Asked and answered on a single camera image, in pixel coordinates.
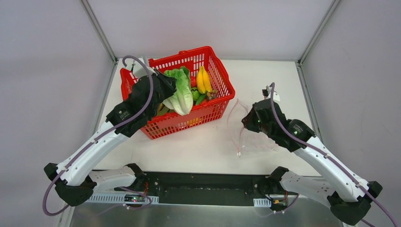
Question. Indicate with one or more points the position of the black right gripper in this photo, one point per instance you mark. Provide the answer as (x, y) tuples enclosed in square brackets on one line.
[(251, 117)]

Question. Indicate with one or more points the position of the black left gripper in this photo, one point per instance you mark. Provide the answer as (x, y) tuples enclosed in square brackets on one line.
[(163, 85)]

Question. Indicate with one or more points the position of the green lettuce head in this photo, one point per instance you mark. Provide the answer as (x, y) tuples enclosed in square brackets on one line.
[(181, 101)]

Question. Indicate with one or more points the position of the clear zip top bag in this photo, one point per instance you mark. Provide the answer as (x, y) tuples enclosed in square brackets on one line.
[(246, 143)]

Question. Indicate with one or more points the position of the red plastic shopping basket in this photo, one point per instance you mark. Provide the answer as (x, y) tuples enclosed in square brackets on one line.
[(203, 110)]

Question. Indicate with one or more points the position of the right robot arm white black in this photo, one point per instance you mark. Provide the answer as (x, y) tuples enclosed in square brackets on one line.
[(347, 195)]

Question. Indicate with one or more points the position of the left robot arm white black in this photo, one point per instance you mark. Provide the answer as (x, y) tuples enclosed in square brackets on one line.
[(75, 178)]

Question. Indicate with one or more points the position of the green leafy vegetable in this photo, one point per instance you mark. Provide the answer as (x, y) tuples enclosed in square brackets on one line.
[(162, 110)]

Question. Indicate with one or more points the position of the red apple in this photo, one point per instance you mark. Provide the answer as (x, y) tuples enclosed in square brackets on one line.
[(193, 82)]

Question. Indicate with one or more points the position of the green bell pepper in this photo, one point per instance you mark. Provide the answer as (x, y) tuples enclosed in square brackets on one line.
[(195, 93)]

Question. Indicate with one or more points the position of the yellow banana bunch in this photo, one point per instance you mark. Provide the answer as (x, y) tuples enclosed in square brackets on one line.
[(203, 81)]

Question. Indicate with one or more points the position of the small brown grape bunch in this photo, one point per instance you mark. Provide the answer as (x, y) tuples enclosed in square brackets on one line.
[(211, 95)]

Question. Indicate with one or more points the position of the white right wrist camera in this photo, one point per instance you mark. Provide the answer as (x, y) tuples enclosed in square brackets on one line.
[(268, 93)]

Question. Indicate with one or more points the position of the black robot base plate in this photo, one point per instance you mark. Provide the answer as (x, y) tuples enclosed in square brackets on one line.
[(207, 189)]

